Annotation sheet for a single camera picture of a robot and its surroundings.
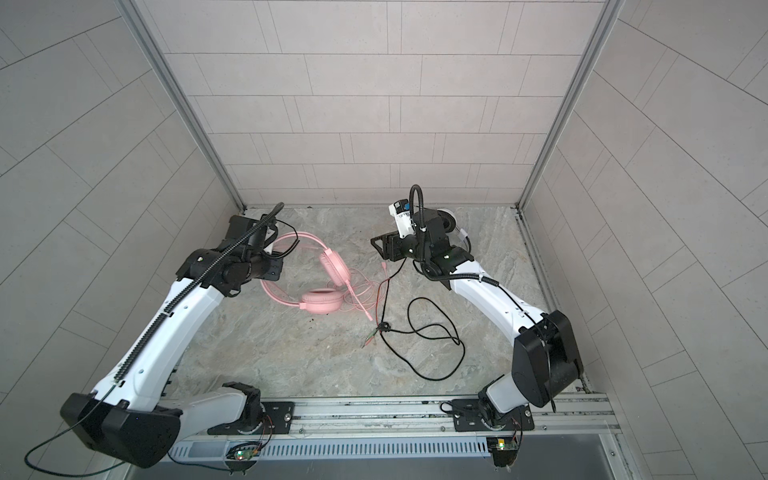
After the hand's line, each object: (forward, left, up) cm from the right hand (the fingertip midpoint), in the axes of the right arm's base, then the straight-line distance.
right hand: (379, 239), depth 78 cm
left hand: (-4, +25, 0) cm, 25 cm away
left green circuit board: (-42, +30, -18) cm, 55 cm away
